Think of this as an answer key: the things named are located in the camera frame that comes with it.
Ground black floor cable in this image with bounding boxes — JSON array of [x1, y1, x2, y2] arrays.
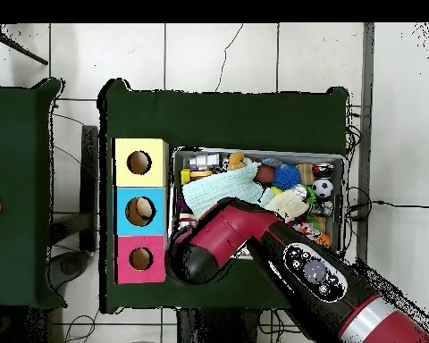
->
[[346, 185, 429, 221]]

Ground light blue waffle cloth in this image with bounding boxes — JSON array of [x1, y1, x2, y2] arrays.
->
[[181, 162, 269, 219]]

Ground grey floor foot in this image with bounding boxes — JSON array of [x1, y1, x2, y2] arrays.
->
[[49, 249, 92, 289]]

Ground blue spiky rubber ball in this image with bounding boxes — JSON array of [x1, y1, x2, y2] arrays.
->
[[271, 163, 303, 191]]

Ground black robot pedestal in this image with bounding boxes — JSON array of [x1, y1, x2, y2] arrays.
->
[[176, 308, 262, 343]]

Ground dark green table cloth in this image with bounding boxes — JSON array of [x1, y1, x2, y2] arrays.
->
[[97, 78, 349, 315]]

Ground wooden box with three holes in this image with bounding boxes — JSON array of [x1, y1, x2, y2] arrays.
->
[[112, 138, 171, 285]]

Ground colourful patterned cloth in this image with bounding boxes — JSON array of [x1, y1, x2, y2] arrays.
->
[[292, 221, 324, 241]]

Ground cream knitted cloth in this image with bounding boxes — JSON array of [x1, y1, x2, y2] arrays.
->
[[264, 188, 310, 222]]

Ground small black-white soccer ball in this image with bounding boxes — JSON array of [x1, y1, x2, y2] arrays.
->
[[311, 177, 334, 199]]

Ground light wooden block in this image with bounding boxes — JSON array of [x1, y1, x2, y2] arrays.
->
[[295, 163, 315, 186]]

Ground dark green side table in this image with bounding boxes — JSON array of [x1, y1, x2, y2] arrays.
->
[[0, 78, 67, 310]]

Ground black tripod leg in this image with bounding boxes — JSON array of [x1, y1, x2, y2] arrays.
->
[[0, 31, 49, 66]]

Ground shallow clear mesh bin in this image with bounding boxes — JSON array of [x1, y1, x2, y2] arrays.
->
[[167, 146, 346, 262]]

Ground black floor beam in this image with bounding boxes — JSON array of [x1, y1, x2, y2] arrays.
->
[[80, 124, 99, 253]]

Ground tan plush animal toy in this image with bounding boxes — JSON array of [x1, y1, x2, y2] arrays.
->
[[226, 151, 247, 172]]

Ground clear plastic water bottle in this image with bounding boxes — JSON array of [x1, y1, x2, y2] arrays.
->
[[178, 213, 199, 231]]

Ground small brown toy football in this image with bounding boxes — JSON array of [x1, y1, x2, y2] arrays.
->
[[253, 164, 276, 185]]

